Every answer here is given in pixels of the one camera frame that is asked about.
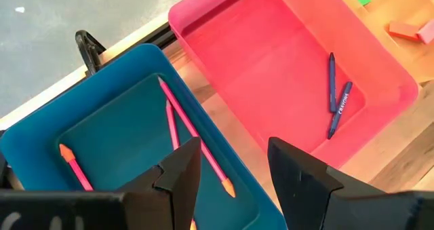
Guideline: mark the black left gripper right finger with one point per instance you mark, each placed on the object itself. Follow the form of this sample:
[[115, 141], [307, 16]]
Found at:
[[305, 196]]

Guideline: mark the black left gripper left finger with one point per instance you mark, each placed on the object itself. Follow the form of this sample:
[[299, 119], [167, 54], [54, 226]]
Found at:
[[169, 196]]

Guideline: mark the pink pencil with orange cap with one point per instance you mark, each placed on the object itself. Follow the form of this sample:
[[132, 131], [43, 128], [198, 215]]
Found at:
[[172, 125], [80, 175], [183, 116]]

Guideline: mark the dark blue crayon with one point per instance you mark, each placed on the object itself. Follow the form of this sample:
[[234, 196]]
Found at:
[[340, 109], [332, 84]]

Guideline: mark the orange eraser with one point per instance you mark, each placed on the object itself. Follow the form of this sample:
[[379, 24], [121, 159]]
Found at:
[[403, 31]]

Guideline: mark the pink eraser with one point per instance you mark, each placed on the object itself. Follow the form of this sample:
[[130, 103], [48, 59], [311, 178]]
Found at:
[[428, 31]]

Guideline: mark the blue plastic bin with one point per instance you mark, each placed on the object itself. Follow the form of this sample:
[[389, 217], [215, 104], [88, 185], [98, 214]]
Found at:
[[112, 131]]

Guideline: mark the pink plastic bin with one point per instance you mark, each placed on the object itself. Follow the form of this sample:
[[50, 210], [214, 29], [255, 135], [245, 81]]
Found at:
[[271, 70]]

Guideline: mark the orange plastic bin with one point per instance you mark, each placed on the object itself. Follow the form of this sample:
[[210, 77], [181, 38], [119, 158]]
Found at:
[[390, 6]]

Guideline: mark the black frame bracket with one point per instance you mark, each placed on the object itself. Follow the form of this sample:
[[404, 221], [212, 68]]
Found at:
[[89, 52]]

